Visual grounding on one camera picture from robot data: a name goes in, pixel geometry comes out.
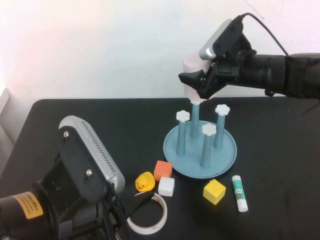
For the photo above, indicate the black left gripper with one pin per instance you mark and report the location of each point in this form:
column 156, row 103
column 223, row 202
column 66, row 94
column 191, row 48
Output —
column 82, row 220

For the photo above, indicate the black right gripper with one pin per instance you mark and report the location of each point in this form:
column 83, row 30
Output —
column 230, row 72

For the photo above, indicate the pale pink plastic cup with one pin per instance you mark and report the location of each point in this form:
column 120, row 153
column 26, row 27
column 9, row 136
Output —
column 191, row 62

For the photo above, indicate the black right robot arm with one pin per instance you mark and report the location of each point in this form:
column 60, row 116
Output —
column 287, row 72

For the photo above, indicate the blue cup stand, white caps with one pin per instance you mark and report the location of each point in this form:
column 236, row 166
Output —
column 190, row 162

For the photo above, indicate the yellow rubber duck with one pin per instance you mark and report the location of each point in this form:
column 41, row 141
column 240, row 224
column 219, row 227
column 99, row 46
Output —
column 146, row 182

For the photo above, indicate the white tape roll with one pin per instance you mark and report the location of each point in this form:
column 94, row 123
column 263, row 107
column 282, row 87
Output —
column 164, row 212

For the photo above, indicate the white foam cube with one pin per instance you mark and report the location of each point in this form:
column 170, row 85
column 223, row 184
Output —
column 166, row 186

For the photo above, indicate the orange foam cube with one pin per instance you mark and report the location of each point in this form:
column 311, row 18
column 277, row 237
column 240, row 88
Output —
column 162, row 170

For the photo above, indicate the yellow plastic cube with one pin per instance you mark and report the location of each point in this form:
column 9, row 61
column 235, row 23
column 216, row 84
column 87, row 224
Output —
column 213, row 192

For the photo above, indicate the green and white glue stick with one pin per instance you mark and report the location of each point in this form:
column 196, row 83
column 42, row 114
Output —
column 238, row 192

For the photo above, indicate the white panel edge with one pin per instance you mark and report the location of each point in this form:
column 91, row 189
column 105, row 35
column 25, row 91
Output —
column 4, row 105

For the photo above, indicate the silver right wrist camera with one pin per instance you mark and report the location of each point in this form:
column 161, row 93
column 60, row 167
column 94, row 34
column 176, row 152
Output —
column 220, row 37

